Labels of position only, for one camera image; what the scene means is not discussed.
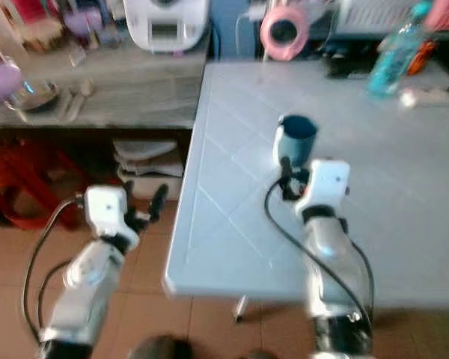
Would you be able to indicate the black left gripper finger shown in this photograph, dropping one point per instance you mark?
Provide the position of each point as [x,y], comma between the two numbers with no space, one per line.
[159,200]
[126,196]

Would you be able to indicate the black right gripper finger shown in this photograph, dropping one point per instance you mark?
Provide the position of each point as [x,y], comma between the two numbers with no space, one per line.
[286,169]

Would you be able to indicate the blue and white cup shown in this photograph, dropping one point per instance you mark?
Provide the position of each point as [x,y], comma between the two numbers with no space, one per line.
[296,139]

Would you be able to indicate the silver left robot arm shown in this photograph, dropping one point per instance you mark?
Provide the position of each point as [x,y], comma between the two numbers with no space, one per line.
[86,288]

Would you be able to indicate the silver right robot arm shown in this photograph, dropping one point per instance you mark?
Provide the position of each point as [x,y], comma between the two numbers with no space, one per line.
[337,262]

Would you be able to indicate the stack of white plates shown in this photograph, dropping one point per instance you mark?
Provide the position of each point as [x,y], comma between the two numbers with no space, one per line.
[148,158]

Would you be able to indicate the white plastic table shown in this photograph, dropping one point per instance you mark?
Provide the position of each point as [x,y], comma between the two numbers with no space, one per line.
[224,224]

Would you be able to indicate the red plastic stool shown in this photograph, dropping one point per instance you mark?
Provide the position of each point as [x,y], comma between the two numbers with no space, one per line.
[22,187]

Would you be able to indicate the grey wooden counter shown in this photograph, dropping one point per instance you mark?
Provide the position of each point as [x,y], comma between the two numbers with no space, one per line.
[142,90]

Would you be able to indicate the pale spoon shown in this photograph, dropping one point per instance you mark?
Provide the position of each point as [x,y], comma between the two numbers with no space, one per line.
[81,97]

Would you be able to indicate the dark robot foot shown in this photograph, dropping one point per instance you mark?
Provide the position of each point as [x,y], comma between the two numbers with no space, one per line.
[161,348]

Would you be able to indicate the metal bowl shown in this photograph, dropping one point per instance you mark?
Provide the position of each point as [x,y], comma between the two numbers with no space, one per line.
[34,97]

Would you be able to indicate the turquoise plastic bottle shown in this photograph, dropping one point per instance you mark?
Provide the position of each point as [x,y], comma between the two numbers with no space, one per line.
[393,60]

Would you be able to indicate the small white object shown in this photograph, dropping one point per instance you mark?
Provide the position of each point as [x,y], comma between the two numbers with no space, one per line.
[428,96]

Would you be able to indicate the purple plastic bowl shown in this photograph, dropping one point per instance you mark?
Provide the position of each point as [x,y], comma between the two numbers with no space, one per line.
[0,81]

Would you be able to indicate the white kitchen appliance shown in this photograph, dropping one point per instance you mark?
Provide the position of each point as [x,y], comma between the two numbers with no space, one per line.
[166,26]

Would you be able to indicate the orange object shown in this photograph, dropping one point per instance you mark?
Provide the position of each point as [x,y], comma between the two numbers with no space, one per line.
[422,58]

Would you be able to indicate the grey plastic basket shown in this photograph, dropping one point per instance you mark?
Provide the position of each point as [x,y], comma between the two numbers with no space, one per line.
[378,15]

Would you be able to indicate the purple plastic cup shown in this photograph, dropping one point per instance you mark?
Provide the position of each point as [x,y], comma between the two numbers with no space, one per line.
[84,21]

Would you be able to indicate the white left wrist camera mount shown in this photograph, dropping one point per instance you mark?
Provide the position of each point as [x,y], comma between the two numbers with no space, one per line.
[105,209]

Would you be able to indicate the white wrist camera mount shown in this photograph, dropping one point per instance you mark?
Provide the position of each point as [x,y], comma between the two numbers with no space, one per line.
[105,209]
[325,185]

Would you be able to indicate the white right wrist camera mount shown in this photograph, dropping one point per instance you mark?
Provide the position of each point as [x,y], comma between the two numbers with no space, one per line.
[325,185]

